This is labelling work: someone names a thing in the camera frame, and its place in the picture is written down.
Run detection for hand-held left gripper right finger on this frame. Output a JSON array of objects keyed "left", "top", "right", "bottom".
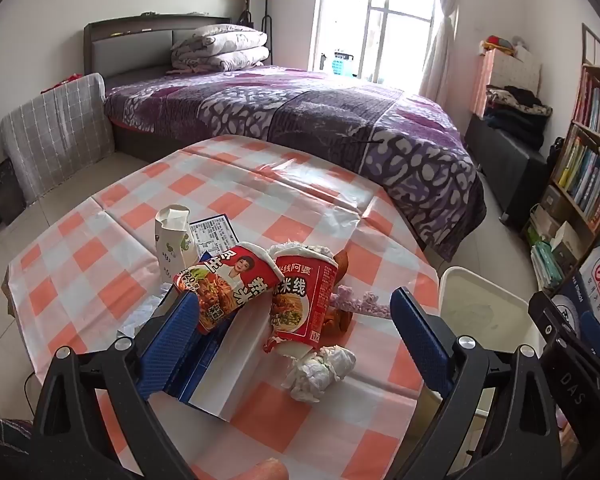
[{"left": 390, "top": 287, "right": 563, "bottom": 480}]

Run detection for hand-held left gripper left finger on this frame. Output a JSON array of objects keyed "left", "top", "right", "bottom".
[{"left": 30, "top": 287, "right": 203, "bottom": 480}]

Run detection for clear plastic wrapper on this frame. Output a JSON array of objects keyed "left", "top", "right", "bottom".
[{"left": 116, "top": 282, "right": 181, "bottom": 342}]

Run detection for white plastic bin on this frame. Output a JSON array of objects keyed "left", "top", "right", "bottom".
[{"left": 437, "top": 266, "right": 537, "bottom": 418}]

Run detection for large blue white carton box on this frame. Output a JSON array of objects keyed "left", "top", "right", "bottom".
[{"left": 150, "top": 290, "right": 277, "bottom": 423}]

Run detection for red instant noodle cup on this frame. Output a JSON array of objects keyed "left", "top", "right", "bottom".
[
  {"left": 264, "top": 243, "right": 340, "bottom": 357},
  {"left": 174, "top": 242, "right": 283, "bottom": 335}
]

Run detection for brown food scrap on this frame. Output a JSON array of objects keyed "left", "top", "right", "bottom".
[
  {"left": 334, "top": 250, "right": 352, "bottom": 283},
  {"left": 322, "top": 305, "right": 355, "bottom": 335}
]

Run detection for small white green carton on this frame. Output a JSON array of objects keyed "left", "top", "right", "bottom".
[{"left": 154, "top": 204, "right": 197, "bottom": 281}]

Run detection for white tissue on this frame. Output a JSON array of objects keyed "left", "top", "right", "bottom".
[{"left": 281, "top": 345, "right": 357, "bottom": 402}]

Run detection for stack of green folders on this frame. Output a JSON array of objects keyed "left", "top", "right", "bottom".
[{"left": 530, "top": 240, "right": 566, "bottom": 291}]

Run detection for beige tissue box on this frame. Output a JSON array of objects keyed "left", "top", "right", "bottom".
[{"left": 550, "top": 221, "right": 589, "bottom": 266}]

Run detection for stack of pale books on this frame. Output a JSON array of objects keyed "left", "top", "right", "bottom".
[{"left": 529, "top": 205, "right": 561, "bottom": 242}]

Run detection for grey cardboard box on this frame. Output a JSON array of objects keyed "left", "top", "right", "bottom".
[{"left": 540, "top": 185, "right": 576, "bottom": 222}]

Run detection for row of colourful books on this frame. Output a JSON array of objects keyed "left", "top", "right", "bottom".
[
  {"left": 572, "top": 67, "right": 600, "bottom": 146},
  {"left": 555, "top": 135, "right": 600, "bottom": 222}
]

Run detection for person's plaid trousers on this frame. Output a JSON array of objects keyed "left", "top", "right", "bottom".
[{"left": 0, "top": 407, "right": 43, "bottom": 480}]

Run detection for black storage bench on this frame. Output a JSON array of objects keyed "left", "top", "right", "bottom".
[{"left": 465, "top": 112, "right": 551, "bottom": 226}]

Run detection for brown wooden bookshelf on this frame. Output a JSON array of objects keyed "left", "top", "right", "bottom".
[{"left": 520, "top": 22, "right": 600, "bottom": 292}]

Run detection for black mesh box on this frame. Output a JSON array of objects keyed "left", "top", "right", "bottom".
[{"left": 0, "top": 159, "right": 27, "bottom": 242}]

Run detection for pile of dark clothes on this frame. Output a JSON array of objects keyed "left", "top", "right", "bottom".
[{"left": 482, "top": 85, "right": 553, "bottom": 150}]

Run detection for purple patterned blanket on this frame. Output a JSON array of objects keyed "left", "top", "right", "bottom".
[{"left": 102, "top": 64, "right": 488, "bottom": 263}]

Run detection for red cloth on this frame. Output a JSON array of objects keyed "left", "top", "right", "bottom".
[{"left": 41, "top": 74, "right": 87, "bottom": 95}]

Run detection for blue plastic basket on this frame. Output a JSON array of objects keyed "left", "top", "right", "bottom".
[{"left": 332, "top": 50, "right": 354, "bottom": 77}]

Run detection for dark wooden bed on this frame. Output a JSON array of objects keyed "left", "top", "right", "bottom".
[{"left": 83, "top": 14, "right": 488, "bottom": 263}]

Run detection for folded floral quilt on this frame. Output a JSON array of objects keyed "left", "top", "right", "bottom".
[{"left": 170, "top": 24, "right": 271, "bottom": 75}]

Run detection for white curtain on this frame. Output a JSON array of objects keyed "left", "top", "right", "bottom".
[{"left": 420, "top": 0, "right": 463, "bottom": 106}]

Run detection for colourful plush toy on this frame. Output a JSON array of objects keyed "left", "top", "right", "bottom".
[{"left": 482, "top": 35, "right": 531, "bottom": 58}]

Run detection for black coat rack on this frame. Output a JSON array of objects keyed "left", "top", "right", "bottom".
[{"left": 237, "top": 0, "right": 276, "bottom": 66}]

